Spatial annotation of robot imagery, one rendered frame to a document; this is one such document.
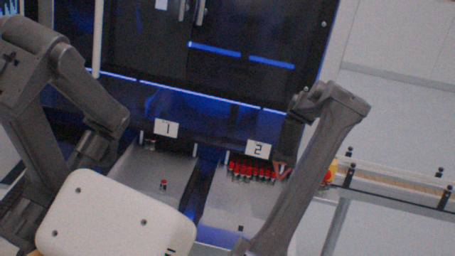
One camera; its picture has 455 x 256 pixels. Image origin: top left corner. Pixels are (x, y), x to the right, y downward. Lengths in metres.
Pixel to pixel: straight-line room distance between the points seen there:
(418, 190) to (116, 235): 1.44
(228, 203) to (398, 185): 0.69
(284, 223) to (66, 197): 0.36
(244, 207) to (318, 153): 0.83
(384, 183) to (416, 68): 4.70
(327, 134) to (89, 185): 0.41
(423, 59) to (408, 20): 0.53
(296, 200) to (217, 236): 0.70
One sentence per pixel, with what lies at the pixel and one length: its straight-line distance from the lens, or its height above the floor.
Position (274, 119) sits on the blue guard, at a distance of 1.69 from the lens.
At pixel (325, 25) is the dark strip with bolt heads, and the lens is 1.58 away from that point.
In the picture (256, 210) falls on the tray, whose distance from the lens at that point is 1.67.
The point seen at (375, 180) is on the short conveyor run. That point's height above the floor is 0.93.
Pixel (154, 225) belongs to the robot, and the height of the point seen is 1.37.
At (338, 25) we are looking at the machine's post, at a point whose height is 1.50.
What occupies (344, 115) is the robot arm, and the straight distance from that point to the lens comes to 0.88.
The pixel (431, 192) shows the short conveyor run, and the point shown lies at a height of 0.93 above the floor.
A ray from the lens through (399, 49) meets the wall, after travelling 6.48.
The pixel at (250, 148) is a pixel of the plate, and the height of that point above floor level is 1.02.
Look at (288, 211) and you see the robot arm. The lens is 0.85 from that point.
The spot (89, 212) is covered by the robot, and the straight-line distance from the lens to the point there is 0.79.
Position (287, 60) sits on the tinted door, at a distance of 1.62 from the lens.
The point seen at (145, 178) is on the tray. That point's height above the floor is 0.88.
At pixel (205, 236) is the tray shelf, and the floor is 0.88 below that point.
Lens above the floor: 1.84
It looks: 27 degrees down
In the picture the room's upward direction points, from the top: 11 degrees clockwise
